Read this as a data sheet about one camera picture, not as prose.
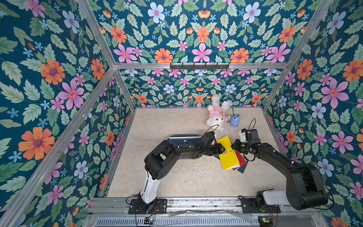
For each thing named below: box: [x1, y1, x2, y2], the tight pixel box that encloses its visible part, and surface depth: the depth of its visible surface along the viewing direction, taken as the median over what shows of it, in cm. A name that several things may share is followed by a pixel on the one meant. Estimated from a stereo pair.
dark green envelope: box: [212, 154, 249, 174], surface depth 88 cm
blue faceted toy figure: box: [230, 114, 241, 128], surface depth 106 cm
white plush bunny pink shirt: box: [206, 94, 233, 132], surface depth 108 cm
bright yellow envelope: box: [216, 135, 240, 171], surface depth 90 cm
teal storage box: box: [167, 133, 203, 145], surface depth 95 cm
